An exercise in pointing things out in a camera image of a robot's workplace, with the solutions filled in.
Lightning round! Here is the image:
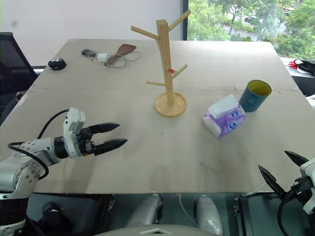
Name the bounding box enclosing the black bag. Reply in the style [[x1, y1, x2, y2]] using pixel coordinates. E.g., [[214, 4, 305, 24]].
[[298, 59, 315, 77]]

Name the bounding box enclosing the dark window frame post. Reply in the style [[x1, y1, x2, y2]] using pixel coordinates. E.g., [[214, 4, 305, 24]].
[[182, 0, 189, 41]]

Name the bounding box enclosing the brown wooden spatula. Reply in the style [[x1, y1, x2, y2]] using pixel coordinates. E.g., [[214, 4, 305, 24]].
[[106, 43, 137, 66]]

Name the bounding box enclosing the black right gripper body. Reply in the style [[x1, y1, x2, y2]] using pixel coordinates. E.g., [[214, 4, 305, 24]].
[[291, 176, 315, 198]]

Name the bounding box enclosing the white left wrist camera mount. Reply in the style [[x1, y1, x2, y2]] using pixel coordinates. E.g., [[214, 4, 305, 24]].
[[63, 107, 87, 159]]

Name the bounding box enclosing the grey robot torso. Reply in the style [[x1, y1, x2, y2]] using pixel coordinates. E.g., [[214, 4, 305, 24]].
[[94, 222, 223, 236]]

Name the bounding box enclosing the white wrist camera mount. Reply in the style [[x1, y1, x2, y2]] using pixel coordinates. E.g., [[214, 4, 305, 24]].
[[299, 157, 315, 215], [63, 107, 87, 159]]

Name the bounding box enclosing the wooden mug tree stand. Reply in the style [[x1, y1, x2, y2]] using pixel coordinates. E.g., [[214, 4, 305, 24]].
[[130, 9, 191, 118]]

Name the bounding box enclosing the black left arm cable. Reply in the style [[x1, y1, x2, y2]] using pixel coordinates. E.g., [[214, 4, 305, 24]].
[[7, 109, 70, 181]]

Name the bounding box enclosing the black mesh office chair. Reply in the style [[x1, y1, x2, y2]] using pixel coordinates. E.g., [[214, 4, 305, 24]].
[[0, 31, 39, 125]]

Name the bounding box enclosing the purple tissue pack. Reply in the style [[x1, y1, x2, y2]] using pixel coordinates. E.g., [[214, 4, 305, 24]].
[[202, 94, 247, 139]]

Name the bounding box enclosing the black round device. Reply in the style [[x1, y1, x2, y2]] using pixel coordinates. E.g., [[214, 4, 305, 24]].
[[47, 58, 67, 71]]

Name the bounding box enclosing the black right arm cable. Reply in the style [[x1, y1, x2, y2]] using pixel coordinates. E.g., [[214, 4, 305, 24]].
[[277, 189, 305, 236]]

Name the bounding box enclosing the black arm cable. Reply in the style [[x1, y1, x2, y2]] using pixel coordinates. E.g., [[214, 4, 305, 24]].
[[7, 109, 70, 181], [277, 189, 305, 236]]

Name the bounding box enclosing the white side desk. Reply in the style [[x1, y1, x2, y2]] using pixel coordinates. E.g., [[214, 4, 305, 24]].
[[279, 57, 315, 109]]

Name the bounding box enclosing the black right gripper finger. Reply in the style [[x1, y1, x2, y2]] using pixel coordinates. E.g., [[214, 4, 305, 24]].
[[284, 150, 310, 168], [258, 165, 286, 198]]

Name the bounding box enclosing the thin white cable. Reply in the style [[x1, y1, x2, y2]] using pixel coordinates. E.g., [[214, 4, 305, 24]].
[[179, 193, 200, 228]]

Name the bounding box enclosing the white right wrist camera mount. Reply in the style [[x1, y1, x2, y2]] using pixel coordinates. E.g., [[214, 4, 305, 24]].
[[299, 157, 315, 215]]

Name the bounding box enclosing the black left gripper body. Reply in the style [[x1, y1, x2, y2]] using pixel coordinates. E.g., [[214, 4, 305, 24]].
[[75, 126, 97, 157]]

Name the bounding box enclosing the silver robot leg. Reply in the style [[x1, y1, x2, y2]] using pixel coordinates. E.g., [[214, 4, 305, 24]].
[[126, 194, 163, 228], [195, 194, 224, 236]]

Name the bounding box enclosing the black shoe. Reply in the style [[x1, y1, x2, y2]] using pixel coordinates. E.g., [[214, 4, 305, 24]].
[[41, 201, 72, 232]]

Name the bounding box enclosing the grey charger cable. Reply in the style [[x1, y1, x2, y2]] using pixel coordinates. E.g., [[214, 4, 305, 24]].
[[104, 51, 142, 68]]

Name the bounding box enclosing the teal mug yellow inside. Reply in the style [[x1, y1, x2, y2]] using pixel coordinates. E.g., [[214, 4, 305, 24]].
[[238, 79, 272, 114]]

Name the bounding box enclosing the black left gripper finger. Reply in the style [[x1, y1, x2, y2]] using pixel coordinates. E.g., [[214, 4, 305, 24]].
[[94, 138, 128, 156], [88, 122, 121, 136]]

